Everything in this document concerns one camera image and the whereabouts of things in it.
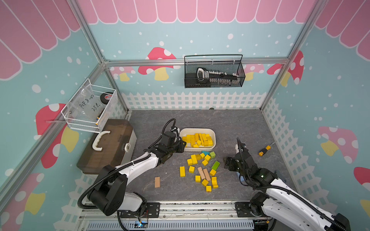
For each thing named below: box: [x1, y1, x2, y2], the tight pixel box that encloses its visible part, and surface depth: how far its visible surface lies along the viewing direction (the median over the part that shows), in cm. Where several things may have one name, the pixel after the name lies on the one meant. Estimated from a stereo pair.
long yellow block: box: [190, 134, 196, 148], surface depth 102 cm
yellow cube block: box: [188, 165, 196, 174], surface depth 89 cm
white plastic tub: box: [179, 127, 217, 153], surface depth 101 cm
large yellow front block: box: [179, 166, 186, 178], surface depth 89 cm
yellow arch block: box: [211, 176, 219, 189], surface depth 85 cm
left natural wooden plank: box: [197, 166, 206, 180], surface depth 88 cm
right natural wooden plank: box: [202, 168, 212, 182], surface depth 87 cm
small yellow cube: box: [206, 136, 214, 147], surface depth 101 cm
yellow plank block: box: [186, 134, 192, 144], surface depth 104 cm
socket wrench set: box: [196, 67, 240, 86], surface depth 91 cm
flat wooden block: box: [154, 176, 161, 189], surface depth 85 cm
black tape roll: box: [99, 91, 114, 105], surface depth 82 cm
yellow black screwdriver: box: [258, 142, 276, 157], surface depth 98 cm
